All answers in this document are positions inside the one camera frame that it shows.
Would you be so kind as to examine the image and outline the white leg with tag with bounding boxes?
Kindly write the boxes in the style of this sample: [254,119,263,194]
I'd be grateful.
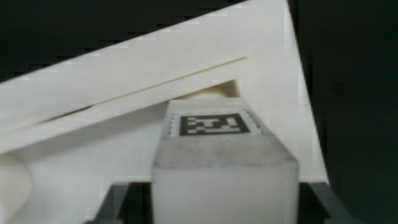
[151,98,298,224]

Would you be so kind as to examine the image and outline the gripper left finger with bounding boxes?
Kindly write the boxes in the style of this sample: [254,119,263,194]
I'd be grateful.
[85,182,152,224]

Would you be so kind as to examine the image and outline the white square tabletop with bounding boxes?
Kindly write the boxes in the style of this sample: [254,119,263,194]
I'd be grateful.
[0,0,327,224]

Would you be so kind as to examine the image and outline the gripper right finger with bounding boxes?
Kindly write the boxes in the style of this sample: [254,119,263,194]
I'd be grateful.
[296,182,362,224]

